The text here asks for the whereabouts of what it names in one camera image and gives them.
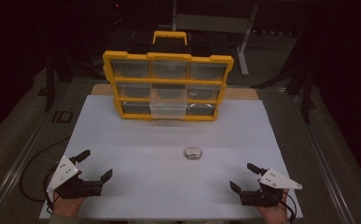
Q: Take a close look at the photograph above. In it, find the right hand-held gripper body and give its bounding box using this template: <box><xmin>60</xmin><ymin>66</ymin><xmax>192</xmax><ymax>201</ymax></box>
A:
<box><xmin>239</xmin><ymin>168</ymin><xmax>303</xmax><ymax>208</ymax></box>

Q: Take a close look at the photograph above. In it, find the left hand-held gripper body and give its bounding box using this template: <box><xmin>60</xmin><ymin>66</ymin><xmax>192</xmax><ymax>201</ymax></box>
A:
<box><xmin>46</xmin><ymin>155</ymin><xmax>104</xmax><ymax>201</ymax></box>

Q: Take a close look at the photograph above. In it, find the small silver metal object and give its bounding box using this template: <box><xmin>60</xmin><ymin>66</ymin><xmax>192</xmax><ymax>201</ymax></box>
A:
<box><xmin>184</xmin><ymin>147</ymin><xmax>203</xmax><ymax>161</ymax></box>

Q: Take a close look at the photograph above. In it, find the clear plastic drawer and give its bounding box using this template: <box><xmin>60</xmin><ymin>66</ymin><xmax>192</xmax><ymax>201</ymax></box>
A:
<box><xmin>149</xmin><ymin>84</ymin><xmax>189</xmax><ymax>120</ymax></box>

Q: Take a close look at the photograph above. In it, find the person's left hand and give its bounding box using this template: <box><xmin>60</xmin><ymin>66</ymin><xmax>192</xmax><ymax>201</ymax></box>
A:
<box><xmin>51</xmin><ymin>189</ymin><xmax>86</xmax><ymax>217</ymax></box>

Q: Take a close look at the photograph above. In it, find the person's right hand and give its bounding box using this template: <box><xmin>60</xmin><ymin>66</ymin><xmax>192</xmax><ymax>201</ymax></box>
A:
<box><xmin>257</xmin><ymin>190</ymin><xmax>292</xmax><ymax>224</ymax></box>

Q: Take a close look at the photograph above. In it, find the black rectangular floor plate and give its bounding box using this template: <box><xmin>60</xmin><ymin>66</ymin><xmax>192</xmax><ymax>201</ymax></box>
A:
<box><xmin>50</xmin><ymin>110</ymin><xmax>75</xmax><ymax>124</ymax></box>

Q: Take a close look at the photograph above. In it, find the white table cover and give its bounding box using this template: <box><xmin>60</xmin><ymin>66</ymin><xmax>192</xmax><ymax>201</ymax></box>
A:
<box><xmin>38</xmin><ymin>94</ymin><xmax>304</xmax><ymax>220</ymax></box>

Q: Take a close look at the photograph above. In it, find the black metal stand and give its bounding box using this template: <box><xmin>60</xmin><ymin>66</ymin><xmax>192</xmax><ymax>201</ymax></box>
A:
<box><xmin>300</xmin><ymin>69</ymin><xmax>316</xmax><ymax>125</ymax></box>
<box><xmin>37</xmin><ymin>55</ymin><xmax>58</xmax><ymax>112</ymax></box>

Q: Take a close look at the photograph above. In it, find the yellow drawer organizer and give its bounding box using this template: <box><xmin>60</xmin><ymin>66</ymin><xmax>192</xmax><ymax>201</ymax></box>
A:
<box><xmin>102</xmin><ymin>30</ymin><xmax>235</xmax><ymax>122</ymax></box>

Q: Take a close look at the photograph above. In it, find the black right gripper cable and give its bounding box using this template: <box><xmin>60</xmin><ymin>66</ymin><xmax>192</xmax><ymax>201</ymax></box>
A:
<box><xmin>270</xmin><ymin>189</ymin><xmax>298</xmax><ymax>224</ymax></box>

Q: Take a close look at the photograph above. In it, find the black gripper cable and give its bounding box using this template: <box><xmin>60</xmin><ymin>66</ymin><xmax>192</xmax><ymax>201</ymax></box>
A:
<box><xmin>270</xmin><ymin>189</ymin><xmax>298</xmax><ymax>224</ymax></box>
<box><xmin>19</xmin><ymin>135</ymin><xmax>72</xmax><ymax>216</ymax></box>

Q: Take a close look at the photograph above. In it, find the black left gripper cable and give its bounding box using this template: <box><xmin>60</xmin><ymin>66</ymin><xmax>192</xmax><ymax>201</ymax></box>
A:
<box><xmin>19</xmin><ymin>135</ymin><xmax>72</xmax><ymax>216</ymax></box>

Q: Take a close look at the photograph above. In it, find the metal floor rail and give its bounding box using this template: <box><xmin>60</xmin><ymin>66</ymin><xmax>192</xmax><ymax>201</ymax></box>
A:
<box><xmin>0</xmin><ymin>81</ymin><xmax>76</xmax><ymax>224</ymax></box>
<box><xmin>289</xmin><ymin>92</ymin><xmax>361</xmax><ymax>224</ymax></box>

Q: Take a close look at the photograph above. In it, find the grey metal desk frame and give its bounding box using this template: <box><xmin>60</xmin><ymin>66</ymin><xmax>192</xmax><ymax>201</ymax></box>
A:
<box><xmin>171</xmin><ymin>0</ymin><xmax>260</xmax><ymax>77</ymax></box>

